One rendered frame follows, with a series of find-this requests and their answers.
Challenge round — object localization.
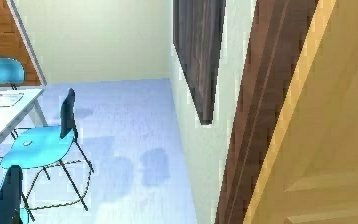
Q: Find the blue chair with black legs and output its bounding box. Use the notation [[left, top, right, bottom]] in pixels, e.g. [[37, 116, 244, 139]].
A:
[[0, 57, 26, 91], [0, 87, 95, 212], [0, 164, 35, 224]]

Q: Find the light wooden room door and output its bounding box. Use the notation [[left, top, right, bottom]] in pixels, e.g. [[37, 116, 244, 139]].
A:
[[242, 0, 358, 224]]

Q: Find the white table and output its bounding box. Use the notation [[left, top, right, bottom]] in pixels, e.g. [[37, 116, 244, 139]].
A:
[[0, 87, 49, 168]]

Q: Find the white paper sheet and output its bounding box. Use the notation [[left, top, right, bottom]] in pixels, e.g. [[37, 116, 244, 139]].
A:
[[0, 92, 25, 110]]

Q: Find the brown wooden room door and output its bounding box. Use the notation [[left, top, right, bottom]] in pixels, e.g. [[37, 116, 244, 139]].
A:
[[0, 0, 47, 88]]

